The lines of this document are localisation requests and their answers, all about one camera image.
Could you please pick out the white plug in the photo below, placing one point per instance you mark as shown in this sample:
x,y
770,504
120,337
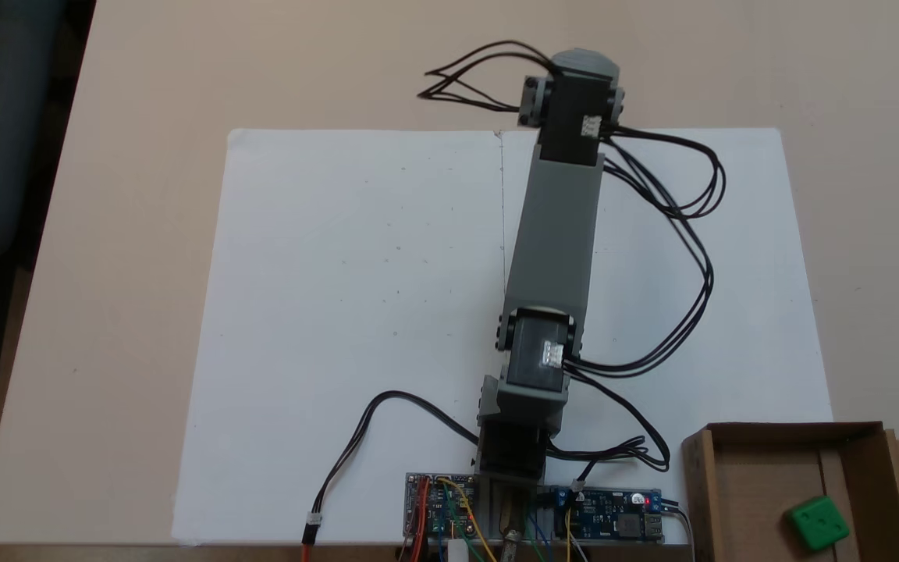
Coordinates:
x,y
458,551

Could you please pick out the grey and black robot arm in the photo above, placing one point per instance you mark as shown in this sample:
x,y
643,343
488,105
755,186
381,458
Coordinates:
x,y
555,234

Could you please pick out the brown cardboard box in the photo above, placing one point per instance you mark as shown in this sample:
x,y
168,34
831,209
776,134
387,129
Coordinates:
x,y
754,484

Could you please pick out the blue circuit board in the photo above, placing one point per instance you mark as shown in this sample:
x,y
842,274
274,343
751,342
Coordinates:
x,y
613,519

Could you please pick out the green die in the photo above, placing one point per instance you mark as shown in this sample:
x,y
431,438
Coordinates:
x,y
818,524

